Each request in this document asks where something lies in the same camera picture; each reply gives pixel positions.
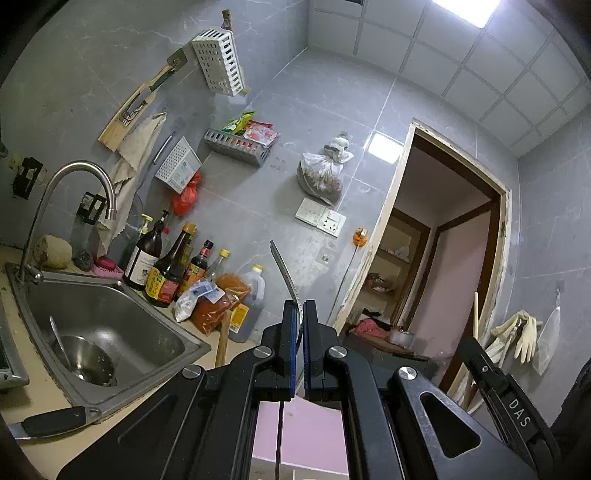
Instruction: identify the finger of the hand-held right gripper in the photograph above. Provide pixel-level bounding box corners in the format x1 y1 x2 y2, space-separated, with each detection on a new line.
457 337 509 393

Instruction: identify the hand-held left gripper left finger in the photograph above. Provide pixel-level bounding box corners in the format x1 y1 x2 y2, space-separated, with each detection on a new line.
58 300 297 480

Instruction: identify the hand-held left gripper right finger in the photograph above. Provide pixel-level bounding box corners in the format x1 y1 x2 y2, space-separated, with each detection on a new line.
303 300 539 480

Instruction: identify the wooden chopstick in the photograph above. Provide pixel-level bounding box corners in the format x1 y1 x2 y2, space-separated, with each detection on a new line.
449 292 482 404

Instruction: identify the wooden-handled utensil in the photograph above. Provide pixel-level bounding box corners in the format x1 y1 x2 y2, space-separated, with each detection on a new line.
216 310 230 368

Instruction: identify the cream rubber glove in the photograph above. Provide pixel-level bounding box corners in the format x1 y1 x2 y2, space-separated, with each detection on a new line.
485 310 527 365
515 316 543 363

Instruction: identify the dark liquid plastic jug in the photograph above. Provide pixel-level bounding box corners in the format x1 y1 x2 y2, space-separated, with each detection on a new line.
228 264 267 343

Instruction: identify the red cloth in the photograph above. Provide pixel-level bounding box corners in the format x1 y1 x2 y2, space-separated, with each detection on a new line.
351 318 391 340

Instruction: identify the pink tablecloth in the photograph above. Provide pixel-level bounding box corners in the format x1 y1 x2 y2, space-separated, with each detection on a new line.
254 397 345 462

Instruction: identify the translucent plastic bag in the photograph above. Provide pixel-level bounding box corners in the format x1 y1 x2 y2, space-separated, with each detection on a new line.
532 305 561 376

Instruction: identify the small metal pot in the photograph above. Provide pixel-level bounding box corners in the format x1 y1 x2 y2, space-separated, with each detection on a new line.
389 325 415 348

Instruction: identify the bag of chili powder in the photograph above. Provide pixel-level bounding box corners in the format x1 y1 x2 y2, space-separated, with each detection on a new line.
190 273 252 335

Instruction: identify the clear bottle yellow cap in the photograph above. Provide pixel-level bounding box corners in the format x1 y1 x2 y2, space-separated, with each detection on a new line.
203 249 230 283

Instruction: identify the white seasoning bag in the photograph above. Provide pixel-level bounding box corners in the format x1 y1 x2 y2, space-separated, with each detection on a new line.
174 279 225 322

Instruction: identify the dark bottle red cap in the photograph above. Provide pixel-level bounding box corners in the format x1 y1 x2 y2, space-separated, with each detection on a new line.
182 239 215 289

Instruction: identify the wooden shelf unit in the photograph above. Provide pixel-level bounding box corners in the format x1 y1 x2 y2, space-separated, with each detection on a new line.
365 208 435 324

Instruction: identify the yellow-capped sauce bottle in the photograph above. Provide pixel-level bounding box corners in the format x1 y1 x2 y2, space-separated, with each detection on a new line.
180 231 197 278

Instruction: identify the soy sauce bottle yellow label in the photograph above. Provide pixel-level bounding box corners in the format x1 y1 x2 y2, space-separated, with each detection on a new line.
144 222 197 309

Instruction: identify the steel sink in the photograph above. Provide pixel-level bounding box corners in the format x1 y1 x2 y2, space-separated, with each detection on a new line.
6 263 212 418

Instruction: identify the dark bottle white label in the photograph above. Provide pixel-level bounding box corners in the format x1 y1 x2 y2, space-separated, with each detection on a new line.
122 210 169 291

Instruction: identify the hanging clear plastic bag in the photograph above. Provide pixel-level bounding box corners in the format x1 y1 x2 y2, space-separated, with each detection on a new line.
297 131 354 208

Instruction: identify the red plastic bag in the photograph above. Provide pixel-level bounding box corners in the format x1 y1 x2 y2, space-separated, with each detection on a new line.
172 172 203 217

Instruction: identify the steel bowl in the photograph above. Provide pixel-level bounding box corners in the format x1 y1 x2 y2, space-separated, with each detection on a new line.
52 335 116 387

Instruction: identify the pink soap dish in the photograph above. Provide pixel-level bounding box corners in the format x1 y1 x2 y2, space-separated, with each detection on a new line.
92 256 125 278

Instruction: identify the white perforated box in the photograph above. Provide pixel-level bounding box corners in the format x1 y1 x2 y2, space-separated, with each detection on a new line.
154 136 203 195

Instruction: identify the red snack packet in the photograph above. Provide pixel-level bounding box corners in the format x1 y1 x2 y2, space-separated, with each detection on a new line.
242 121 281 147

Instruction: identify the metal spoon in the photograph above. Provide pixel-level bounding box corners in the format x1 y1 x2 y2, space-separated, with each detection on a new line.
48 315 75 372

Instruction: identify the green yellow snack packet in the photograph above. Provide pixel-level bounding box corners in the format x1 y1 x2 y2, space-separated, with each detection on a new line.
222 110 257 136

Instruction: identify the beige dish towel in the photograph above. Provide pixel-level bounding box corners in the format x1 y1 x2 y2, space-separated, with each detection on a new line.
95 111 168 257

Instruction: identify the loofah sponge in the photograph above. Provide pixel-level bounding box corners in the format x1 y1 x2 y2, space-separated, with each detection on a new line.
33 234 74 270

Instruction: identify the steel faucet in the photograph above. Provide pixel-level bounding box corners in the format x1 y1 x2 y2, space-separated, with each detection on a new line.
17 160 117 282

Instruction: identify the wooden cutting board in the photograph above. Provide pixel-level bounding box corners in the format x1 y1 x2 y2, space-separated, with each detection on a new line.
98 65 174 151

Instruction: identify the ceiling light panel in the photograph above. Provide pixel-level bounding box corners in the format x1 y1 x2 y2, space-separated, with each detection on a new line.
429 0 506 28

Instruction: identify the wooden door frame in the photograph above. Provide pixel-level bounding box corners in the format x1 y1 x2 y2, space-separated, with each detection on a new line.
332 117 513 393

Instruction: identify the white wall socket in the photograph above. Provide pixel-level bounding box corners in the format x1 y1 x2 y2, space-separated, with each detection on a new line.
318 209 347 238

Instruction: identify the white switch panel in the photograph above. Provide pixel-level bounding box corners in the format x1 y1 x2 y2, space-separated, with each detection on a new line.
295 198 329 226

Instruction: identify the grey wall rack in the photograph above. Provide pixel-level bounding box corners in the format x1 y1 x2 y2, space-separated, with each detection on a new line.
204 128 273 167

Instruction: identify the black wall holder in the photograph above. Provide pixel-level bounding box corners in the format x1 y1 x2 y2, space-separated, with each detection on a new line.
76 193 107 227
11 157 43 200

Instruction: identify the black-handled knife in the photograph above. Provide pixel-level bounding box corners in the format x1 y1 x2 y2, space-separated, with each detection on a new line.
7 406 88 440

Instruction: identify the green-handled peeler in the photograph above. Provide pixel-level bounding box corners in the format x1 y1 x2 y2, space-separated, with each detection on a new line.
121 69 178 126

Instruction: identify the white plastic wall basket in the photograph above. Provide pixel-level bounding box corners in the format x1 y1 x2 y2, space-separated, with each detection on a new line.
191 28 246 97

